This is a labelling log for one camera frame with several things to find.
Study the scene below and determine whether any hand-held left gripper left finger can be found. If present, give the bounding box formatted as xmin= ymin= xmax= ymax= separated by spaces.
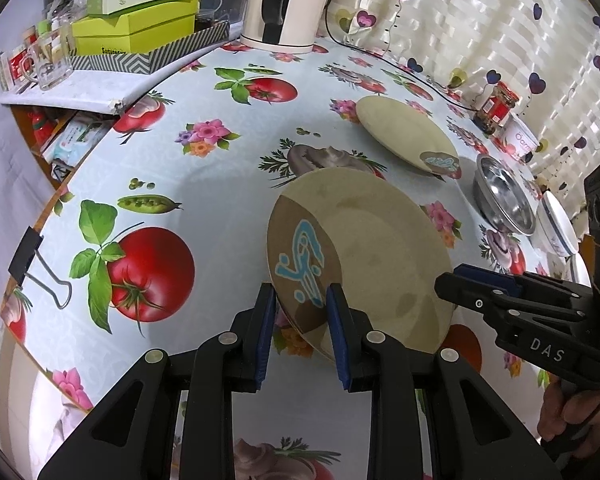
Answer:
xmin=37 ymin=282 xmax=278 ymax=480

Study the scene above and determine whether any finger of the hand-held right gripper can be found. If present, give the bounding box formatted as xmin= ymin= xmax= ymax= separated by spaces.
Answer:
xmin=454 ymin=263 xmax=598 ymax=308
xmin=434 ymin=273 xmax=586 ymax=346

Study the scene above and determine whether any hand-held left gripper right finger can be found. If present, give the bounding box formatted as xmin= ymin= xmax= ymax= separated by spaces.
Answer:
xmin=326 ymin=282 xmax=563 ymax=480

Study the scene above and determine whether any stainless steel bowl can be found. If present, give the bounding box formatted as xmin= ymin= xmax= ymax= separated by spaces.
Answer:
xmin=472 ymin=154 xmax=539 ymax=237

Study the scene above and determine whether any beige plate with blue print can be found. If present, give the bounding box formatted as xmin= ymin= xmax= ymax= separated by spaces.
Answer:
xmin=266 ymin=167 xmax=454 ymax=367
xmin=355 ymin=96 xmax=462 ymax=179

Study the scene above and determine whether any person's right hand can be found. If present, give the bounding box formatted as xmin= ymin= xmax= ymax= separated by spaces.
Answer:
xmin=537 ymin=382 xmax=600 ymax=457

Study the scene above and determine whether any white yogurt tub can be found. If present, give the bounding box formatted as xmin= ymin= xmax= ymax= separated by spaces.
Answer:
xmin=500 ymin=111 xmax=539 ymax=162

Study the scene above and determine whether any vegetable printed tablecloth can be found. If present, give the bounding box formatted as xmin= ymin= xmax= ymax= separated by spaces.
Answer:
xmin=0 ymin=35 xmax=596 ymax=480

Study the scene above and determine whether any red-lidded chili sauce jar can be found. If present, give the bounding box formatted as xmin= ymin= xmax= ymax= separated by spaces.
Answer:
xmin=472 ymin=81 xmax=520 ymax=136

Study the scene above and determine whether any black binder clip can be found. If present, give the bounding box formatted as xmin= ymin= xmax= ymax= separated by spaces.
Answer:
xmin=7 ymin=226 xmax=74 ymax=309

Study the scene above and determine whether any cream curtain with hearts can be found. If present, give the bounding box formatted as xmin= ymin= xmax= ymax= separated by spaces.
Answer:
xmin=325 ymin=0 xmax=600 ymax=211

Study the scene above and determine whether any cream and black electric kettle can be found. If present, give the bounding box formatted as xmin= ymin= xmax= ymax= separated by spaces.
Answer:
xmin=239 ymin=0 xmax=334 ymax=54

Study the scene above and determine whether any lime green box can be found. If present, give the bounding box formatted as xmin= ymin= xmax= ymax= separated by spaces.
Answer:
xmin=71 ymin=0 xmax=201 ymax=56

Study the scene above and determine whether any clear glass mug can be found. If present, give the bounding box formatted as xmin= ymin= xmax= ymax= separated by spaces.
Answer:
xmin=20 ymin=30 xmax=73 ymax=92

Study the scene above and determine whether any black power cable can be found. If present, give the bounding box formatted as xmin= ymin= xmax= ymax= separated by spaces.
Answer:
xmin=322 ymin=5 xmax=481 ymax=111

